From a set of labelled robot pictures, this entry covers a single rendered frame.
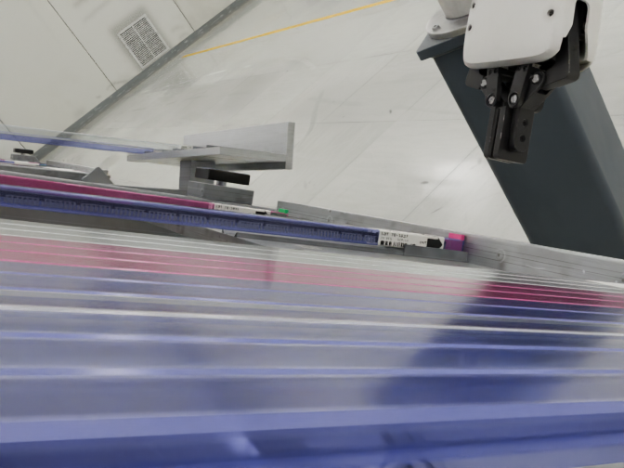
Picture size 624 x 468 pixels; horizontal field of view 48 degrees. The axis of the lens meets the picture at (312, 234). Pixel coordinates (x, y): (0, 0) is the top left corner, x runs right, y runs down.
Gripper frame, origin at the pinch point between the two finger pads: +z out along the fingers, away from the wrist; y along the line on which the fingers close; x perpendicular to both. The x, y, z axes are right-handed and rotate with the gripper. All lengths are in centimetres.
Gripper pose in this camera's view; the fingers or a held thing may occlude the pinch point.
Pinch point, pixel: (508, 136)
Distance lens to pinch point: 57.3
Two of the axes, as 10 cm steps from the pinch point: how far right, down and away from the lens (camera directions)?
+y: -5.0, -1.2, 8.5
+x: -8.5, -1.0, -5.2
